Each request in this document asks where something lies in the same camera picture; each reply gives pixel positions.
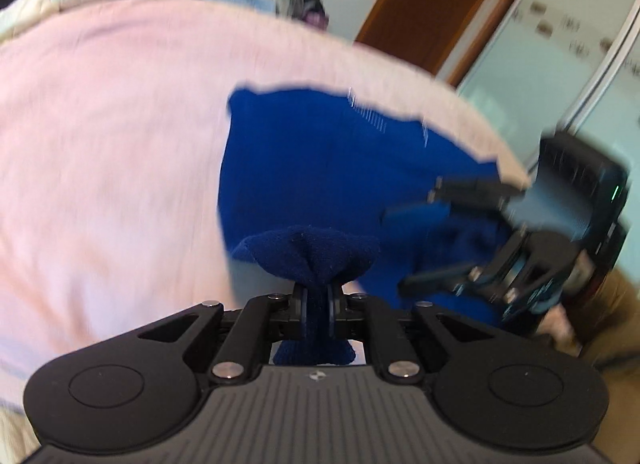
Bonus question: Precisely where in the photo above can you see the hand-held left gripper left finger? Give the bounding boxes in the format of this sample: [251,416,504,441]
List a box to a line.
[137,284,311,390]

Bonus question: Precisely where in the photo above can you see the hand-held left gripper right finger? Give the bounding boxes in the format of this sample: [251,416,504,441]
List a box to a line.
[327,285,501,386]

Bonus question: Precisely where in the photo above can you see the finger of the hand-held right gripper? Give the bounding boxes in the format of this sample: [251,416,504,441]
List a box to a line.
[429,175,529,211]
[397,254,501,301]

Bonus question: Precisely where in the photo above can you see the blue garment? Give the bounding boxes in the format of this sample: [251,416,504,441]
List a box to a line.
[216,85,521,366]

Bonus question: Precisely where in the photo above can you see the person's tan trousers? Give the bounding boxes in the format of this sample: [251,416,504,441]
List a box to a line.
[565,269,640,385]

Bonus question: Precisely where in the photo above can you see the frosted glass wardrobe door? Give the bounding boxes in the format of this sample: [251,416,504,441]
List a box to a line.
[455,0,640,169]

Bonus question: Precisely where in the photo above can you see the brown wooden door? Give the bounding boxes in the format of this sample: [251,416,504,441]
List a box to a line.
[354,0,548,87]

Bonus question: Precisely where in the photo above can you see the pink bed blanket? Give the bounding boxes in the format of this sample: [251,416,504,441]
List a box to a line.
[0,0,533,464]

